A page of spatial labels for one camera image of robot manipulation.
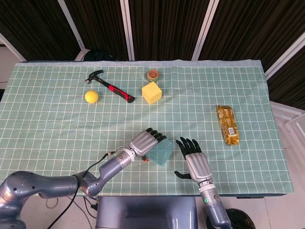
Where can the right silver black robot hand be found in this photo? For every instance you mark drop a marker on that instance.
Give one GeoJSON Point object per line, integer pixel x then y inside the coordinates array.
{"type": "Point", "coordinates": [199, 165]}

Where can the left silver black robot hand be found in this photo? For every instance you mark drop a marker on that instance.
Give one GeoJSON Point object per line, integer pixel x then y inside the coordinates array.
{"type": "Point", "coordinates": [144, 143]}

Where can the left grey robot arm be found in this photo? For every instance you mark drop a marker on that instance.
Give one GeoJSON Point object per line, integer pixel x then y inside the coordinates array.
{"type": "Point", "coordinates": [47, 186]}

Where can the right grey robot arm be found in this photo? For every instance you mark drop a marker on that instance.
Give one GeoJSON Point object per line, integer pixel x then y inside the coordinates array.
{"type": "Point", "coordinates": [214, 210]}

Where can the gold foil snack package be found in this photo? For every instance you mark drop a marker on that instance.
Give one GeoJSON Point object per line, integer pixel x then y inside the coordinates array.
{"type": "Point", "coordinates": [227, 125]}

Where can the yellow foam cube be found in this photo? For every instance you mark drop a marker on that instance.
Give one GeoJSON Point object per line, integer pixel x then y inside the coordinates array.
{"type": "Point", "coordinates": [152, 93]}

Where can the black red claw hammer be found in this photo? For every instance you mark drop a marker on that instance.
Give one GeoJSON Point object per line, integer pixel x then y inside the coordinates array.
{"type": "Point", "coordinates": [116, 91]}

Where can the small brown green cup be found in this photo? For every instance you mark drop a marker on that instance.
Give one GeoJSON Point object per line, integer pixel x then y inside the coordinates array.
{"type": "Point", "coordinates": [153, 75]}

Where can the black trash bin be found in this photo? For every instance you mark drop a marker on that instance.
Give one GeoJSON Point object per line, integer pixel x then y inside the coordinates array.
{"type": "Point", "coordinates": [241, 219]}

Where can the grey blue robot torso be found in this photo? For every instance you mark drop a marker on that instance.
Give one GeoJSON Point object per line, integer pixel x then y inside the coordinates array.
{"type": "Point", "coordinates": [145, 212]}

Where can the yellow ball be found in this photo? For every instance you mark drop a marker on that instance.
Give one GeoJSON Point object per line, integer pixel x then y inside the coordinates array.
{"type": "Point", "coordinates": [91, 97]}

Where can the green white checked tablecloth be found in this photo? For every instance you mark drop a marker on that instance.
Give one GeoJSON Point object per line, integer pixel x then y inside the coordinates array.
{"type": "Point", "coordinates": [59, 133]}

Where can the white metal rack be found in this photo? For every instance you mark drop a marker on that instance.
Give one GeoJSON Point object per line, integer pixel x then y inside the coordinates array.
{"type": "Point", "coordinates": [286, 114]}

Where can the white partition post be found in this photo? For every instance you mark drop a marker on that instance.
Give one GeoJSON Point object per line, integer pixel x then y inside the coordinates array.
{"type": "Point", "coordinates": [12, 47]}
{"type": "Point", "coordinates": [71, 26]}
{"type": "Point", "coordinates": [127, 28]}
{"type": "Point", "coordinates": [286, 56]}
{"type": "Point", "coordinates": [205, 28]}

